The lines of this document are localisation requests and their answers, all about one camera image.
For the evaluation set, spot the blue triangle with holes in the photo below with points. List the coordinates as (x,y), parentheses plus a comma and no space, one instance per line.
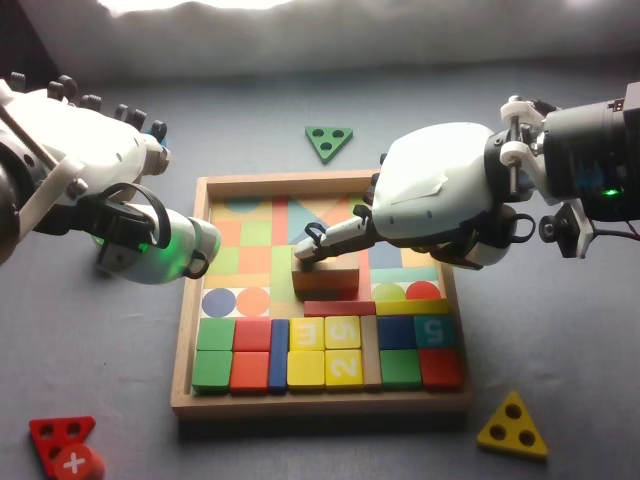
(162,142)

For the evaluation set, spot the white backdrop sheet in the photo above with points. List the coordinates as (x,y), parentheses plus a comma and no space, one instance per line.
(320,35)

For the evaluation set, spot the green triangle with three holes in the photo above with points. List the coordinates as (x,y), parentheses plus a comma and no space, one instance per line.
(320,142)

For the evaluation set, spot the yellow triangle with three holes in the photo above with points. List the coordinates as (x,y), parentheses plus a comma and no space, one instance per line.
(505,440)

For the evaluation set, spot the plain wooden block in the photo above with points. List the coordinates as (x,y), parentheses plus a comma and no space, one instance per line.
(325,282)

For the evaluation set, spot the wooden tray with colour print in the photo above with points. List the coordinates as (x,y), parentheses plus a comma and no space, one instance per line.
(325,405)

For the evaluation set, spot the red triangle with three holes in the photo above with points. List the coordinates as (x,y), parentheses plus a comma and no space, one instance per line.
(42,445)

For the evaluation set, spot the grey table cloth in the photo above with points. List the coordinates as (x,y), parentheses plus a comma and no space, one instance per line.
(550,350)

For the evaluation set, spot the red cylinder with white plus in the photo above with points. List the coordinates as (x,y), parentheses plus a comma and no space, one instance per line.
(77,465)

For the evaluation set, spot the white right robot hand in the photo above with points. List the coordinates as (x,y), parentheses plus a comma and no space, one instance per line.
(435,185)

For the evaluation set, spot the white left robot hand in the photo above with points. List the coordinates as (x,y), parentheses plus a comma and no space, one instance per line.
(95,140)

